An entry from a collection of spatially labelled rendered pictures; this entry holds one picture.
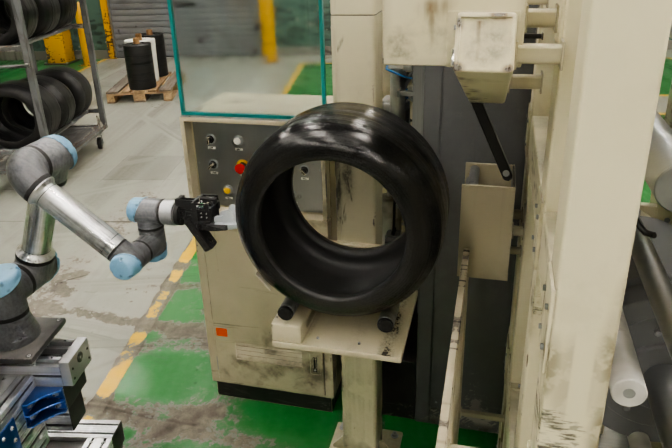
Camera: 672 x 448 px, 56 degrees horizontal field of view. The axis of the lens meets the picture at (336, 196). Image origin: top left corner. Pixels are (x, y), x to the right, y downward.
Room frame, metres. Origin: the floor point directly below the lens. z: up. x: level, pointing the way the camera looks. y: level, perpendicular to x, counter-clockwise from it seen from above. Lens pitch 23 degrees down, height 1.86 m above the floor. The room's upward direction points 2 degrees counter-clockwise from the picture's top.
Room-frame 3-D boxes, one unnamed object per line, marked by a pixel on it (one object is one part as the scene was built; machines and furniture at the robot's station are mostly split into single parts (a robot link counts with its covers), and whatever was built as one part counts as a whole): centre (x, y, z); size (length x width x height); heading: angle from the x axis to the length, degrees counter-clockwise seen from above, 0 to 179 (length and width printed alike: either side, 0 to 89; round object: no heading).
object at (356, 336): (1.61, -0.03, 0.80); 0.37 x 0.36 x 0.02; 75
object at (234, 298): (2.34, 0.25, 0.63); 0.56 x 0.41 x 1.27; 75
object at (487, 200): (1.72, -0.45, 1.05); 0.20 x 0.15 x 0.30; 165
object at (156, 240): (1.67, 0.56, 1.03); 0.11 x 0.08 x 0.11; 166
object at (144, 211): (1.69, 0.55, 1.13); 0.11 x 0.08 x 0.09; 75
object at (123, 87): (8.35, 2.47, 0.38); 1.20 x 0.80 x 0.76; 4
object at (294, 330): (1.64, 0.10, 0.84); 0.36 x 0.09 x 0.06; 165
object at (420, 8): (1.41, -0.28, 1.71); 0.61 x 0.25 x 0.15; 165
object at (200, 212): (1.65, 0.40, 1.14); 0.12 x 0.08 x 0.09; 75
